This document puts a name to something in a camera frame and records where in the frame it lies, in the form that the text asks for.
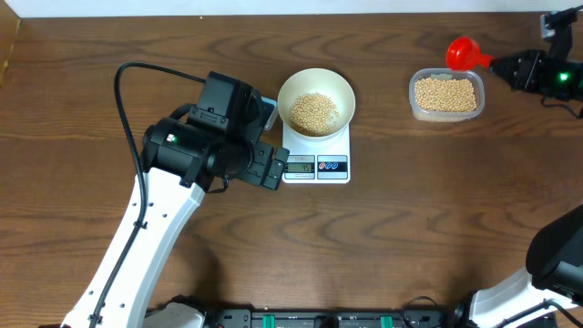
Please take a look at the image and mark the red plastic measuring scoop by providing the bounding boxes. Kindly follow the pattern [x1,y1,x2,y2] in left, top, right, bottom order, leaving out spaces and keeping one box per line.
[445,36,494,71]

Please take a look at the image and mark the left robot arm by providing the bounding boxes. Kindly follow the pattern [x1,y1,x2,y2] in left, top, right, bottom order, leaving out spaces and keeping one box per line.
[61,63,289,328]

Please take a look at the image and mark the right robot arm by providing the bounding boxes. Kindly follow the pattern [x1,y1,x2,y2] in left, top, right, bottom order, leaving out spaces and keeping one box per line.
[446,45,582,327]

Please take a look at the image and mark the white digital kitchen scale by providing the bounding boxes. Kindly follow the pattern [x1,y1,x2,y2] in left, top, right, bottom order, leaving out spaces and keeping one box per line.
[282,125,351,184]

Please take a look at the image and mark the pile of beans in bowl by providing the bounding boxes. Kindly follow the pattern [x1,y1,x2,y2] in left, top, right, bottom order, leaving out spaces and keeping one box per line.
[290,93,340,137]

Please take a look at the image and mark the white ceramic bowl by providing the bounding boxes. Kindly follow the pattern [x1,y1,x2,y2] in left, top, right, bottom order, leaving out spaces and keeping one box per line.
[277,68,356,138]

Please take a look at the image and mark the clear plastic container of beans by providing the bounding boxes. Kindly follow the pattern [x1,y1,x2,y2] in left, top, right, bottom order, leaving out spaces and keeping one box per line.
[409,68,486,123]

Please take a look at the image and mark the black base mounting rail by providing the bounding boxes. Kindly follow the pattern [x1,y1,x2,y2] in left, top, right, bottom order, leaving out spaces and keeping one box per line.
[202,309,445,328]

